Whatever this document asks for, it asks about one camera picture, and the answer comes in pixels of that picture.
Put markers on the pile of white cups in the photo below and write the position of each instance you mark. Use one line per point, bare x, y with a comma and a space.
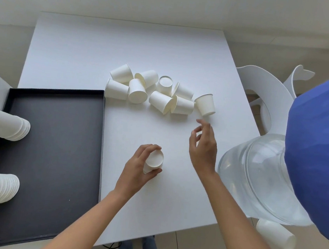
137, 92

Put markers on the person's right hand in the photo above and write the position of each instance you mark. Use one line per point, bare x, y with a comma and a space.
205, 153

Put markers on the person's right thumb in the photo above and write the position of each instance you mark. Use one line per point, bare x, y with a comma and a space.
192, 145

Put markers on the small white paper cup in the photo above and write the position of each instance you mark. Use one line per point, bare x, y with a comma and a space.
273, 232
155, 158

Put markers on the clear large water jug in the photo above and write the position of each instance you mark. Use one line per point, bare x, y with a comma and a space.
253, 173

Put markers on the blue cloth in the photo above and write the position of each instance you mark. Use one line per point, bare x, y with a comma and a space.
320, 145

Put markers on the person's right forearm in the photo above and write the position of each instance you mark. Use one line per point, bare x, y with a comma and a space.
241, 227

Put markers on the white plastic chair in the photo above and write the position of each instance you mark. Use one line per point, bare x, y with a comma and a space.
263, 80

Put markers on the person's left thumb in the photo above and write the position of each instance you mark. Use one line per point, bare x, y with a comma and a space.
152, 173

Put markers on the black rectangular tray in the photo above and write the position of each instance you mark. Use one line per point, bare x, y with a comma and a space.
56, 146

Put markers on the person's left hand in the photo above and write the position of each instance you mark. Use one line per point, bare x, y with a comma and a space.
130, 173

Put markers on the person's left forearm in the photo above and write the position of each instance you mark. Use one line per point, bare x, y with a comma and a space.
89, 223

